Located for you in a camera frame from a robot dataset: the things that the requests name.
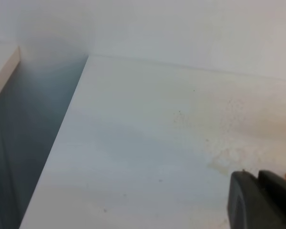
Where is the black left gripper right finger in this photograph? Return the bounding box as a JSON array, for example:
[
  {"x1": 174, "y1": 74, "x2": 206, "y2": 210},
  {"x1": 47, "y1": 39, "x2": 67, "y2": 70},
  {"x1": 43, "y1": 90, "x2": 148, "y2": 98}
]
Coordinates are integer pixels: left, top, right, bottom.
[{"x1": 258, "y1": 170, "x2": 286, "y2": 214}]

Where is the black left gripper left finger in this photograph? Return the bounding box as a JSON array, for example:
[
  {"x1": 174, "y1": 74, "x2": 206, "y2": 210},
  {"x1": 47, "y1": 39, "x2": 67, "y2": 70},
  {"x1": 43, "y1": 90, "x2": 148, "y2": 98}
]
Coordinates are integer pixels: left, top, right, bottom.
[{"x1": 227, "y1": 171, "x2": 286, "y2": 229}]

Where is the beige shelf board edge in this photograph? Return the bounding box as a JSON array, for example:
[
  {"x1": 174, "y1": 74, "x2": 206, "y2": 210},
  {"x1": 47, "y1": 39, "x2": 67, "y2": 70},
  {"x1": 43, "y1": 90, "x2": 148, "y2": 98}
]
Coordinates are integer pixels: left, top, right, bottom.
[{"x1": 0, "y1": 43, "x2": 20, "y2": 93}]

